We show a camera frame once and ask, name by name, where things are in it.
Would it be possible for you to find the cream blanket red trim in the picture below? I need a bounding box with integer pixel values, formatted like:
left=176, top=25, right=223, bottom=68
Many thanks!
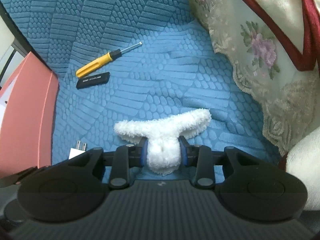
left=242, top=0, right=319, bottom=211

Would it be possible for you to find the white plug charger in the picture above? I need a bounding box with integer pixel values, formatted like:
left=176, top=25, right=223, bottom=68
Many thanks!
left=68, top=140, right=87, bottom=159

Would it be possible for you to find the floral lace cushion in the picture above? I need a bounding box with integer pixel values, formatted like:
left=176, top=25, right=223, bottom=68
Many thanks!
left=183, top=0, right=320, bottom=156

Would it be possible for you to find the yellow handled screwdriver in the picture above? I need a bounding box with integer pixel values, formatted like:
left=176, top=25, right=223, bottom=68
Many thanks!
left=75, top=42, right=143, bottom=78

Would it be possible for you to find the black rectangular stick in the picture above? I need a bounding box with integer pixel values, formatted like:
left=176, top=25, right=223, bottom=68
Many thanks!
left=76, top=72, right=110, bottom=89

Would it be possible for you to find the white fluffy cloth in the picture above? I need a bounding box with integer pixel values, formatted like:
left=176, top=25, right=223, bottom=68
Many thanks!
left=114, top=108, right=212, bottom=176

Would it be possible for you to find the pink storage box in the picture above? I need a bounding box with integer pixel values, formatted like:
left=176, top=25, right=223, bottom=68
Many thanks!
left=1, top=53, right=59, bottom=177

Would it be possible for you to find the blue textured sofa cover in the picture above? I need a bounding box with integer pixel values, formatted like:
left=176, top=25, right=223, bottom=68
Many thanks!
left=1, top=0, right=280, bottom=164

